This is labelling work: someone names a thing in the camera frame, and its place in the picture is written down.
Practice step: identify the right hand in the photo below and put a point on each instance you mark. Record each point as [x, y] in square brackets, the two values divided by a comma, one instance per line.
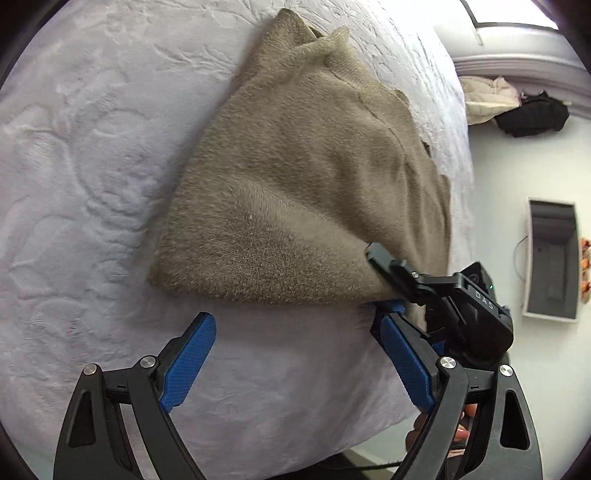
[432, 431]

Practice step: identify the grey open box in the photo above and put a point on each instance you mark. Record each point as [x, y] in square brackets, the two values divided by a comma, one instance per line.
[553, 276]

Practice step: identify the black clothing heap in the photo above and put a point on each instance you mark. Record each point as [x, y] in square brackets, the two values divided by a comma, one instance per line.
[538, 114]

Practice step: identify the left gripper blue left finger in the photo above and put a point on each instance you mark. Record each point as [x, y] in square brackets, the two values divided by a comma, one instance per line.
[181, 359]

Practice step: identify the brown knit sweater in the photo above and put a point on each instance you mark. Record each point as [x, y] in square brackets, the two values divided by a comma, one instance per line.
[307, 163]

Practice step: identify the cream puffer jacket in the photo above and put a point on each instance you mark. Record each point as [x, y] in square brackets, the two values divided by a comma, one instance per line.
[486, 98]

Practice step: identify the lavender embossed bedspread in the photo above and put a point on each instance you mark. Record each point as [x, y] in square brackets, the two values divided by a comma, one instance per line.
[96, 119]

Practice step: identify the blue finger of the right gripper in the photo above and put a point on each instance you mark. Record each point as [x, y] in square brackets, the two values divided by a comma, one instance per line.
[398, 273]
[394, 306]

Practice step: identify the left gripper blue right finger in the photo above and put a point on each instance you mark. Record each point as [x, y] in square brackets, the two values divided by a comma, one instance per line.
[411, 353]

